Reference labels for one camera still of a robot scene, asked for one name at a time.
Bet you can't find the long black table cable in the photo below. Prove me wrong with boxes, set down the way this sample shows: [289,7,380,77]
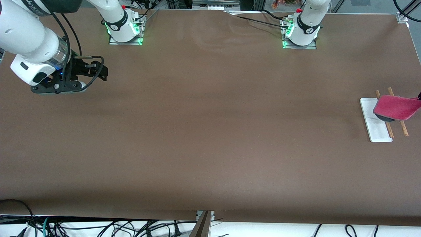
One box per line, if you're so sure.
[224,11,290,29]

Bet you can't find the small metal bracket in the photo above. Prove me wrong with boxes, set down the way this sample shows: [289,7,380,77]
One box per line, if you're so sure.
[196,211,215,222]

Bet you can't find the white rack with wooden rails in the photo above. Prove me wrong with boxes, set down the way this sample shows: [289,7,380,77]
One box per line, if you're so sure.
[359,87,409,143]

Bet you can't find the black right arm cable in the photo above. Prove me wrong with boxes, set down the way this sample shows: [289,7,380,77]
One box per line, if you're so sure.
[49,10,105,88]

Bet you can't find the thick black looping cable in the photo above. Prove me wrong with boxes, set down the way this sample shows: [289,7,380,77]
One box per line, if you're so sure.
[0,199,36,231]

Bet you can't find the aluminium frame corner bracket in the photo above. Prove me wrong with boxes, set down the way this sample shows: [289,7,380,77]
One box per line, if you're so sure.
[396,0,421,23]

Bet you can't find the pink towel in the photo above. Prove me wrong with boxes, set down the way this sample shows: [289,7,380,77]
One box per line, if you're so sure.
[373,95,421,121]

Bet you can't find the orange clutter objects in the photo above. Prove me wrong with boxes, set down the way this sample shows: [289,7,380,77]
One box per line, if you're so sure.
[272,0,298,9]

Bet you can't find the brown table leg post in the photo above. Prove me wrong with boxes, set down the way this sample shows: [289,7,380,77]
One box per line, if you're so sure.
[189,211,211,237]

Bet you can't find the white socket strip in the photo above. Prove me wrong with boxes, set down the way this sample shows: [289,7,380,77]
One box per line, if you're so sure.
[192,0,241,11]

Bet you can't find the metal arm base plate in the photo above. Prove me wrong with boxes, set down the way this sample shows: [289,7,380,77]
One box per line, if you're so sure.
[109,15,146,45]
[281,18,317,50]

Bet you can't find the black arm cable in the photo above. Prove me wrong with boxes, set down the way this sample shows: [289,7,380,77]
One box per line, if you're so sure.
[393,0,421,23]
[49,10,105,88]

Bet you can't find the black cable tangle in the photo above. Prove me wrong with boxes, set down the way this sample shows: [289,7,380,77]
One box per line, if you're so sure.
[49,220,198,237]

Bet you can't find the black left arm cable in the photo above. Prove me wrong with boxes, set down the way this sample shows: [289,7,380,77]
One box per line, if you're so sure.
[393,0,421,23]

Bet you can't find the short black table cable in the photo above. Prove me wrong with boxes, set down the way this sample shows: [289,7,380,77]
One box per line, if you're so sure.
[261,9,293,22]

